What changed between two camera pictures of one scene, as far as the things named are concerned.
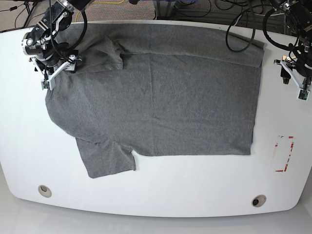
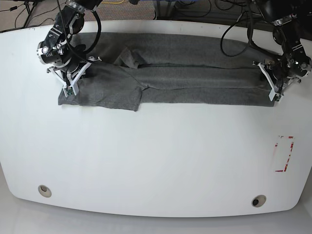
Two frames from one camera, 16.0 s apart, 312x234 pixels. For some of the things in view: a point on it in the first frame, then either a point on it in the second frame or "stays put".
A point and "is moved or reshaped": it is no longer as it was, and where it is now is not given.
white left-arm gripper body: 47,84 → 73,84
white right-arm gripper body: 303,91 → 273,90
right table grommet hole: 258,201 stays put
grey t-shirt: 157,91 is moved or reshaped
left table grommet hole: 45,191 stays put
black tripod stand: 29,12 stays put
